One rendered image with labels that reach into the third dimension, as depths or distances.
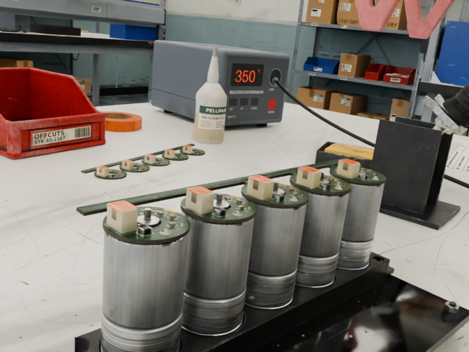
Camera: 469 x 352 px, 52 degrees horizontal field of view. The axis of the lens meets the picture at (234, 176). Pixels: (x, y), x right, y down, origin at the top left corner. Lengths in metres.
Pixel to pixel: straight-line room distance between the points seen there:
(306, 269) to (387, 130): 0.20
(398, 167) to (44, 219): 0.25
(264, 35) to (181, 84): 4.91
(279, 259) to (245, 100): 0.44
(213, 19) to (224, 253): 5.80
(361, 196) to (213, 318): 0.09
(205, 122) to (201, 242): 0.37
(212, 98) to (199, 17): 5.57
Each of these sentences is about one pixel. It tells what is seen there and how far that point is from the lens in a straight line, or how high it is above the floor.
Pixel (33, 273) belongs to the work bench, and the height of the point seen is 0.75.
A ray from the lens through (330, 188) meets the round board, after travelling 0.19.
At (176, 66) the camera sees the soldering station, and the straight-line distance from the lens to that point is 0.65.
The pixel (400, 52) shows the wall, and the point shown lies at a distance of 4.91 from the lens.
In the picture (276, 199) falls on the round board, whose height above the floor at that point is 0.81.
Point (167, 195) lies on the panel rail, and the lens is 0.17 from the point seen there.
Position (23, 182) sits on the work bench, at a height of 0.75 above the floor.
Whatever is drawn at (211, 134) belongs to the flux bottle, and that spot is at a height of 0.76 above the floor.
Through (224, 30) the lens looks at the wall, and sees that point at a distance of 5.84.
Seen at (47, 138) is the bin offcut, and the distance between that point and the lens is 0.45.
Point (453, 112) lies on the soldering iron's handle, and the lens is 0.37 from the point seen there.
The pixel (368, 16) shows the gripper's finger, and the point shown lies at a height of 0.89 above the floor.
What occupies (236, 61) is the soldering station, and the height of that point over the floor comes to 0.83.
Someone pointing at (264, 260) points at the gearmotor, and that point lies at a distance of 0.18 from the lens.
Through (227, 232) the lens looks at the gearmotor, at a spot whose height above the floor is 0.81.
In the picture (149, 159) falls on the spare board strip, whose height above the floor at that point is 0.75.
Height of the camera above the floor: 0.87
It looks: 17 degrees down
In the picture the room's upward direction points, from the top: 6 degrees clockwise
